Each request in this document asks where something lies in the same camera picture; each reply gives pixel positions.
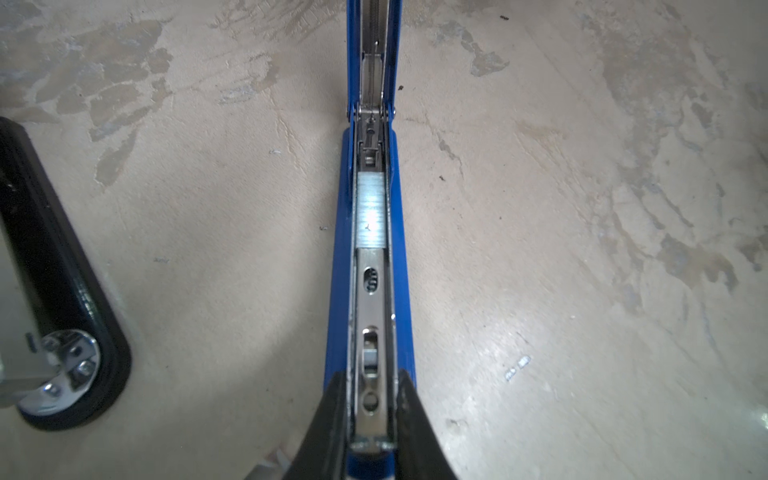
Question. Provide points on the black stapler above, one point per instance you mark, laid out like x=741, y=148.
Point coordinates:
x=64, y=357

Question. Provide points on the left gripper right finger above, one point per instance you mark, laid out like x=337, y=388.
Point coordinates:
x=418, y=455

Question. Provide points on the red white staple box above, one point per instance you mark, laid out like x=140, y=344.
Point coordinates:
x=278, y=460

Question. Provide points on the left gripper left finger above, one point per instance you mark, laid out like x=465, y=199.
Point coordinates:
x=322, y=453

